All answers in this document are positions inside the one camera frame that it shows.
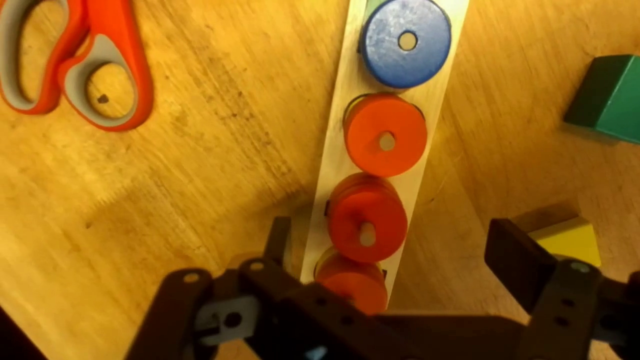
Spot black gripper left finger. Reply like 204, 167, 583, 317
127, 213, 316, 360

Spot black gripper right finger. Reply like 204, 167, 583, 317
484, 218, 640, 360

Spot orange round block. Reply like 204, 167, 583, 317
315, 247, 390, 315
342, 92, 430, 177
324, 171, 411, 265

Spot yellow block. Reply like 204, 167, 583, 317
513, 202, 605, 269

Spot green block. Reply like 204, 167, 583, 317
561, 53, 640, 146

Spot blue round block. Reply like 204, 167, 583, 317
358, 0, 454, 89

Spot white peg board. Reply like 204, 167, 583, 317
299, 0, 472, 295

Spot orange grey scissors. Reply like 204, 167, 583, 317
0, 0, 157, 134

